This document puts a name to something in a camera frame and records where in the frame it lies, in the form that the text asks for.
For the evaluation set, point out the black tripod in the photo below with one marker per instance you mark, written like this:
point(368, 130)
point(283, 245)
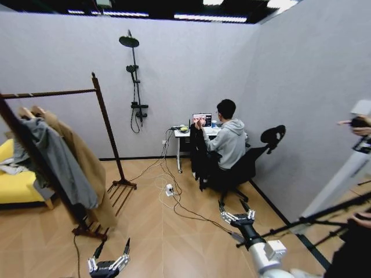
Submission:
point(319, 218)

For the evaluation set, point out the person in dark clothing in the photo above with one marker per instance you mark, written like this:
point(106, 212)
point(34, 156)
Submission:
point(353, 252)

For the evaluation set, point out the white partition panel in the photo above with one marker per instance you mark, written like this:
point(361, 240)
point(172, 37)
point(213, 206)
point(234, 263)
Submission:
point(342, 173)

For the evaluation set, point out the tan hanging coat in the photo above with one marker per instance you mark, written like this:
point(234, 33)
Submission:
point(88, 165)

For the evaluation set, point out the black garment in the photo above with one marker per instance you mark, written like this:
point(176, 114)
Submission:
point(197, 156)

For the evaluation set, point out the pale crumpled cloth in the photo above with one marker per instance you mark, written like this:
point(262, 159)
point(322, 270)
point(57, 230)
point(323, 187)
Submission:
point(11, 168)

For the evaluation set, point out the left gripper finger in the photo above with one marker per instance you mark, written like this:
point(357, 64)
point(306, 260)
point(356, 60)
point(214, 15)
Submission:
point(94, 262)
point(122, 259)

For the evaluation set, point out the grey hanging garment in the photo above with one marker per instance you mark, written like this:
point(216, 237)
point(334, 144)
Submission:
point(58, 156)

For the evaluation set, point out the green object on desk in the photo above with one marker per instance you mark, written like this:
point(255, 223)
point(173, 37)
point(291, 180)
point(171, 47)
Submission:
point(183, 128)

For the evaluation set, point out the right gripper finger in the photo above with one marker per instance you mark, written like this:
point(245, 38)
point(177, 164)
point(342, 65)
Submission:
point(227, 216)
point(250, 215)

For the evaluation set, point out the seated person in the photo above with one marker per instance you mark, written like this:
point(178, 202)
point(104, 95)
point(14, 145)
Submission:
point(230, 142)

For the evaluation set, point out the dark wooden clothes rack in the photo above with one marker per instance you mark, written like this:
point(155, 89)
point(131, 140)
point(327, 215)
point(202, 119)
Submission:
point(105, 116)

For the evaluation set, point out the white power strip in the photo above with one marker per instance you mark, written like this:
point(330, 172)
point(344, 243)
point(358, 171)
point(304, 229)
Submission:
point(169, 190)

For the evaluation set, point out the black wall shower set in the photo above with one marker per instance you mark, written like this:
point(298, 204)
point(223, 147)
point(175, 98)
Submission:
point(134, 66)

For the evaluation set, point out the white desk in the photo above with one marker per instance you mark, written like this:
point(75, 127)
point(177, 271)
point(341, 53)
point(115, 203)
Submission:
point(181, 139)

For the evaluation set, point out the standing person's hand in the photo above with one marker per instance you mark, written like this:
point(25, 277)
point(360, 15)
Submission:
point(359, 123)

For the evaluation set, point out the yellow sofa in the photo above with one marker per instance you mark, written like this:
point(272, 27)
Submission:
point(17, 185)

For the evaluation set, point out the black office chair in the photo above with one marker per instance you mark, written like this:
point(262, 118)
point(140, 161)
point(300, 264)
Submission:
point(246, 165)

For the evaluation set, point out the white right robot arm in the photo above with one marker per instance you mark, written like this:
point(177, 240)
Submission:
point(262, 260)

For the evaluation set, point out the laptop screen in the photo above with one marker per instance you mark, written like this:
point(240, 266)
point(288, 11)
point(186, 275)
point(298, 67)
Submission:
point(203, 119)

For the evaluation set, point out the long ceiling light strip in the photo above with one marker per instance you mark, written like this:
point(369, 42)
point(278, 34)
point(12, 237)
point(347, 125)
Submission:
point(211, 18)

